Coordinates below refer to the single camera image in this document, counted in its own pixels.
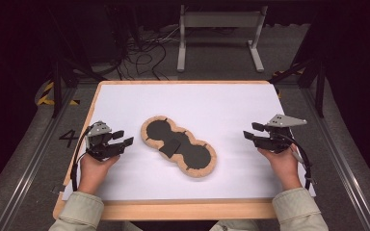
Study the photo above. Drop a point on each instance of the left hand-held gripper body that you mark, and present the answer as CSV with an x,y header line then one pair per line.
x,y
100,146

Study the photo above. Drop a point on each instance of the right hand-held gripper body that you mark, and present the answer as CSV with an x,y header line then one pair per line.
x,y
274,139

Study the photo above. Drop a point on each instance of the cork folding case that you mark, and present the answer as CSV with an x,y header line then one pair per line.
x,y
178,146

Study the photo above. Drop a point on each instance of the person's left hand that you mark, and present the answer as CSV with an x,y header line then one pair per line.
x,y
93,173

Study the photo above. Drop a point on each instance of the person's right hand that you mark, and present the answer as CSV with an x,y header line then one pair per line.
x,y
282,168

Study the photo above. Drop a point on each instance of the white table sheet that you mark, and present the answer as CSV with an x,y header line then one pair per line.
x,y
205,102

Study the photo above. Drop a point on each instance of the yellow black hazard tape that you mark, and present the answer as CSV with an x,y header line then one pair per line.
x,y
46,94
285,73

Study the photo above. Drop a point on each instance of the black metal stand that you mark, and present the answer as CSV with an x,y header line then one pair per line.
x,y
319,86
57,83

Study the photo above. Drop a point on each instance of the wooden table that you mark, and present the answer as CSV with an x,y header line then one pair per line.
x,y
173,210

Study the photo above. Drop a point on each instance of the grey metal stand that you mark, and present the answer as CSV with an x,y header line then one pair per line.
x,y
221,20

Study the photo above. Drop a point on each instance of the metal floor rail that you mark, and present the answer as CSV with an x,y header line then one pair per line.
x,y
29,166
343,166

